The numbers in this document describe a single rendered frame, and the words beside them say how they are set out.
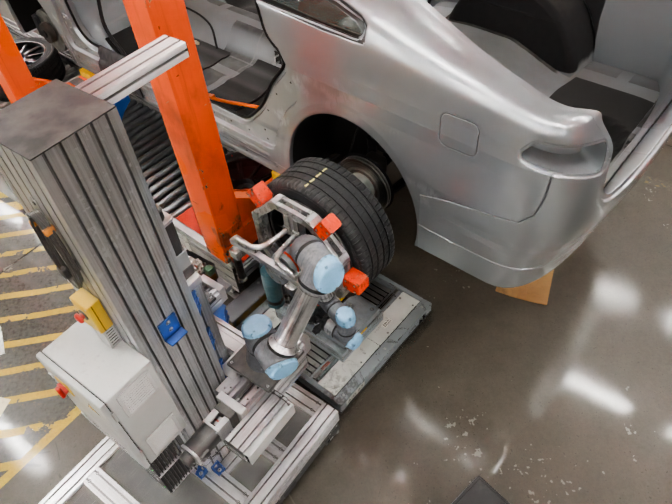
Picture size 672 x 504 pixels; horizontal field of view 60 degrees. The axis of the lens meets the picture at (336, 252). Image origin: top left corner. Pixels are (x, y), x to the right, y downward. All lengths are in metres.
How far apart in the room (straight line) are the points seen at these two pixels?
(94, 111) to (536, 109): 1.37
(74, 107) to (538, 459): 2.52
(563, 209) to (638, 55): 1.71
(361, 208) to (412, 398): 1.16
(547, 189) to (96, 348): 1.65
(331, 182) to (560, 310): 1.72
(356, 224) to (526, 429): 1.40
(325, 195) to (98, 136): 1.15
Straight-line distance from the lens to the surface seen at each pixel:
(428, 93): 2.26
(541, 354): 3.43
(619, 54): 3.89
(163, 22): 2.38
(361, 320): 3.17
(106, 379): 2.01
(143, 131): 4.71
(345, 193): 2.48
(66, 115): 1.60
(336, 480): 3.01
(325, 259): 1.90
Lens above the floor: 2.81
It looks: 48 degrees down
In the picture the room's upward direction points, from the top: 6 degrees counter-clockwise
